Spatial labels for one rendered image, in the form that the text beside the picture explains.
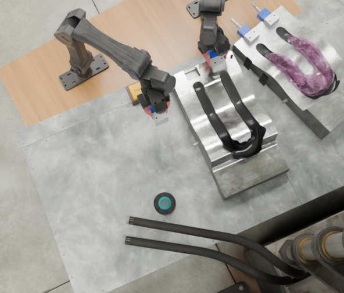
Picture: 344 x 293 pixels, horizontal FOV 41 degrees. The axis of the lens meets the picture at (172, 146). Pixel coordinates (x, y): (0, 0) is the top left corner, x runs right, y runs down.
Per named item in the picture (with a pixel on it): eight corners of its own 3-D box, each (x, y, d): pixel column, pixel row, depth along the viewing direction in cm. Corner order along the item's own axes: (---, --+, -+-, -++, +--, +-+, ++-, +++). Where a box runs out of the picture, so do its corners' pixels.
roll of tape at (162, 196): (163, 189, 173) (162, 187, 170) (180, 202, 172) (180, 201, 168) (149, 206, 172) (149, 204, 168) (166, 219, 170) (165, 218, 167)
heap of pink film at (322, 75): (260, 59, 180) (264, 49, 172) (293, 31, 182) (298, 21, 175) (308, 106, 174) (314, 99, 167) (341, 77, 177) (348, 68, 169)
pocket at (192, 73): (182, 74, 179) (182, 70, 176) (195, 69, 180) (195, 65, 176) (187, 84, 178) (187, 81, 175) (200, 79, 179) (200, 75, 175)
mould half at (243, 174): (169, 85, 184) (168, 71, 171) (229, 60, 186) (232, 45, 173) (224, 200, 172) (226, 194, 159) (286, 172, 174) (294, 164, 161)
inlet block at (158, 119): (142, 95, 171) (140, 90, 166) (154, 90, 172) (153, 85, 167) (156, 127, 168) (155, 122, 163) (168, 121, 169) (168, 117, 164)
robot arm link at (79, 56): (94, 61, 178) (82, 20, 147) (85, 75, 177) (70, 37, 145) (81, 54, 179) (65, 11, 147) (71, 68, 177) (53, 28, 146)
